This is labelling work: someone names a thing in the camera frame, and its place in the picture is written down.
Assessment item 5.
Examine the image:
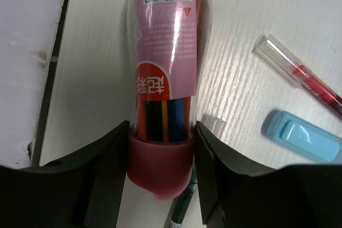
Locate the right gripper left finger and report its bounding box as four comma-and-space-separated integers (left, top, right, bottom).
1, 121, 129, 227

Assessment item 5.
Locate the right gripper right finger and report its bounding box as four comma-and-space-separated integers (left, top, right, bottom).
195, 122, 341, 227

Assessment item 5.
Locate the green pen refill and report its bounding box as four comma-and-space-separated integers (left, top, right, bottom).
162, 114, 227, 228

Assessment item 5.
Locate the blue highlighter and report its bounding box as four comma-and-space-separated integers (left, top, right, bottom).
261, 110, 341, 164

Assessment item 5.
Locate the red pen refill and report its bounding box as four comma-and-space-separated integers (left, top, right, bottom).
253, 34, 341, 118

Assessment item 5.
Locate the pink capped marker bottle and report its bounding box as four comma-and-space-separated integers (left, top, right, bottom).
126, 0, 212, 200

